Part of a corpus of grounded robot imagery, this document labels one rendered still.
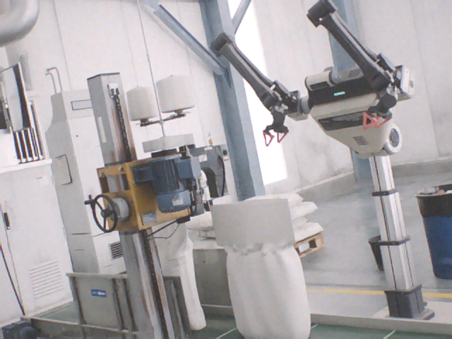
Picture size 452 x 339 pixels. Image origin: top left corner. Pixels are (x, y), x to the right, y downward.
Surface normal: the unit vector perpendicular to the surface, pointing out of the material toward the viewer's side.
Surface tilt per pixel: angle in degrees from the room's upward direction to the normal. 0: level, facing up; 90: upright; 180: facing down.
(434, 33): 90
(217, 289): 90
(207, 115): 90
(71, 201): 90
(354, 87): 130
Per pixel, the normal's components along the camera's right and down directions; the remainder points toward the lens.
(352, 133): -0.42, 0.76
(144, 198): 0.71, -0.11
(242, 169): -0.68, 0.18
